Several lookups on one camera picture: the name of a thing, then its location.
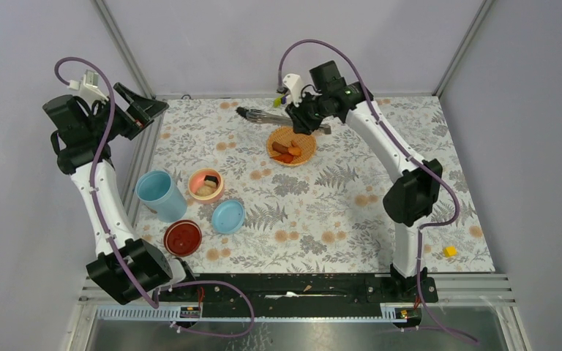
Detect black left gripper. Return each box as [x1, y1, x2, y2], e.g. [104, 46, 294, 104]
[85, 83, 167, 142]

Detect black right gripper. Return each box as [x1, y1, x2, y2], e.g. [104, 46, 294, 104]
[285, 91, 328, 137]

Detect metal serving tongs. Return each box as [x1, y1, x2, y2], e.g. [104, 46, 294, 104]
[254, 107, 332, 135]

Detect dark sea cucumber piece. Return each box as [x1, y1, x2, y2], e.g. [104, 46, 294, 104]
[236, 107, 263, 123]

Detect beige steamed bun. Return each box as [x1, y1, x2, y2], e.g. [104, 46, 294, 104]
[195, 185, 217, 197]

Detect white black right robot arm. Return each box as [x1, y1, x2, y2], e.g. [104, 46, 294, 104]
[280, 61, 443, 301]

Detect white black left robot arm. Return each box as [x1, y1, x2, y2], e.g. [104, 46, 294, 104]
[42, 80, 198, 305]

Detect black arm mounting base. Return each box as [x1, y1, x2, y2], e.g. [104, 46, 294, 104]
[159, 271, 439, 319]

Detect pink lunch box bowl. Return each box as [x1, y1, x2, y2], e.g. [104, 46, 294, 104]
[187, 168, 225, 204]

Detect green purple white toy block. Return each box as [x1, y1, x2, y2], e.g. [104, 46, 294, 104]
[273, 94, 288, 107]

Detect woven bamboo plate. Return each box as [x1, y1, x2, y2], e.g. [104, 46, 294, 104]
[266, 127, 316, 167]

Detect orange fried chicken piece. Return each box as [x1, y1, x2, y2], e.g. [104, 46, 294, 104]
[288, 140, 302, 157]

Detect brown braised meat slice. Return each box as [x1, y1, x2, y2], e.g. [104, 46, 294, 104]
[271, 141, 291, 154]

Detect red orange food piece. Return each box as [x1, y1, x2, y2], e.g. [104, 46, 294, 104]
[272, 154, 294, 165]

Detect light blue cup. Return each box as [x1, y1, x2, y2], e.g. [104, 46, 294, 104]
[135, 170, 187, 223]

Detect floral patterned table mat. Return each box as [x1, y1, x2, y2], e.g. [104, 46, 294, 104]
[151, 97, 494, 273]

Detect dark red lid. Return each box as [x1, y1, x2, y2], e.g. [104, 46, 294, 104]
[162, 219, 202, 257]

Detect light blue lid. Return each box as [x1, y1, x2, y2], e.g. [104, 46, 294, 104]
[211, 200, 246, 235]

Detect small yellow block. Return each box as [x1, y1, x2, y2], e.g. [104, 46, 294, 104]
[443, 246, 457, 257]

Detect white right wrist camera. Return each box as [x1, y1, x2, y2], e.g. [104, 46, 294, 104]
[277, 73, 305, 106]

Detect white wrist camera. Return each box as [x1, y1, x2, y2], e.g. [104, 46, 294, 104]
[68, 69, 109, 105]
[277, 73, 305, 106]

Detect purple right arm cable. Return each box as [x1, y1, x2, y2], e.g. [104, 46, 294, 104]
[277, 39, 481, 346]

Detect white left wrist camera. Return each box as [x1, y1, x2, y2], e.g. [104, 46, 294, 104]
[68, 69, 109, 105]

